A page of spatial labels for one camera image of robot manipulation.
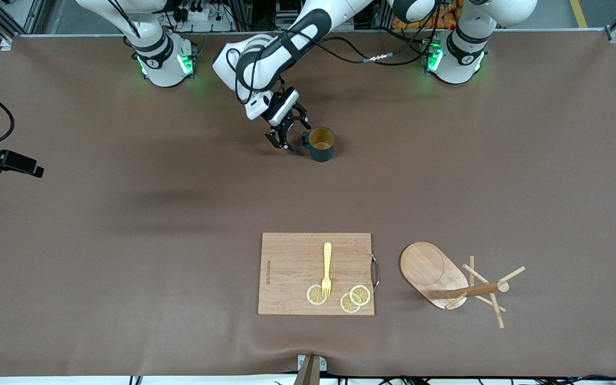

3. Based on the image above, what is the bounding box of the orange snack bag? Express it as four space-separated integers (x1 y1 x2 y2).
392 0 459 30

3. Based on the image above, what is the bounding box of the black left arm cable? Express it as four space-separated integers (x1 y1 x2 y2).
235 21 440 106

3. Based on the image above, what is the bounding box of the brown table mat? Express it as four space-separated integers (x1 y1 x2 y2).
0 32 616 378

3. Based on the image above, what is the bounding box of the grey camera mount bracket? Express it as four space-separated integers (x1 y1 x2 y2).
296 354 328 385

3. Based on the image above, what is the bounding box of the white power strip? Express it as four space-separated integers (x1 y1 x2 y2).
172 0 235 33

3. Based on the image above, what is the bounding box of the wooden mug tree rack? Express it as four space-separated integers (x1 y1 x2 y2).
399 241 527 329

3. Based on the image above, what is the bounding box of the yellow plastic fork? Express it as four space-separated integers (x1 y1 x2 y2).
321 242 334 298

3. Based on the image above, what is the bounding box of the dark teal mug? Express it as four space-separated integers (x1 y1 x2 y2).
301 127 336 163

